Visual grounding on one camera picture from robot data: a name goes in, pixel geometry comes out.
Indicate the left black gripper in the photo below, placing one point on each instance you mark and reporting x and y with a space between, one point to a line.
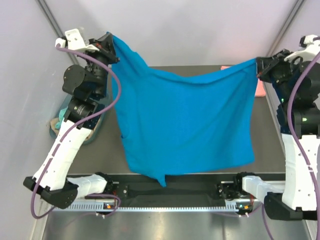
105 43

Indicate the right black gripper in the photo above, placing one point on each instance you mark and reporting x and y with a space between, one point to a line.
266 65

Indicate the blue t shirt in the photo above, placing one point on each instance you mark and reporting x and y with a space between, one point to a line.
172 125

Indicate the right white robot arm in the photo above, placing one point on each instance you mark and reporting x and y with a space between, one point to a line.
295 77

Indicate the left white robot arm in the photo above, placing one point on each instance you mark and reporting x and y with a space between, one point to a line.
89 100

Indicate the folded pink t shirt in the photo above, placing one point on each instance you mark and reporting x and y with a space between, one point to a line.
260 86

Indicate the mint green t shirt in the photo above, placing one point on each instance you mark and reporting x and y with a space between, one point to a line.
61 115

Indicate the beige t shirt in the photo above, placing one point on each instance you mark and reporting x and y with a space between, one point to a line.
52 124

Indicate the teal plastic basin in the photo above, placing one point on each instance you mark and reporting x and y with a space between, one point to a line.
97 121

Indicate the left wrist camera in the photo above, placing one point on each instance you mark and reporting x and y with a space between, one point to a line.
74 39

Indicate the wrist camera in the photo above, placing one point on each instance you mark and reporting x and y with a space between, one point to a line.
74 39
309 48

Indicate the left aluminium frame post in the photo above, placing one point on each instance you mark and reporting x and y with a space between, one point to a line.
44 7

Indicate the aluminium frame post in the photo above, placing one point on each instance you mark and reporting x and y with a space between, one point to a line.
44 7
293 12

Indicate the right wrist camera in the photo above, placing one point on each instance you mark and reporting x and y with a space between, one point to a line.
309 48

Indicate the right aluminium frame post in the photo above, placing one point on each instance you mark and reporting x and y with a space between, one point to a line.
293 12

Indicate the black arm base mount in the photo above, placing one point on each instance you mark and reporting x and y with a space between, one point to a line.
213 185

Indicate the slotted cable duct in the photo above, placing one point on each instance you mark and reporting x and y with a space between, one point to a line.
109 206

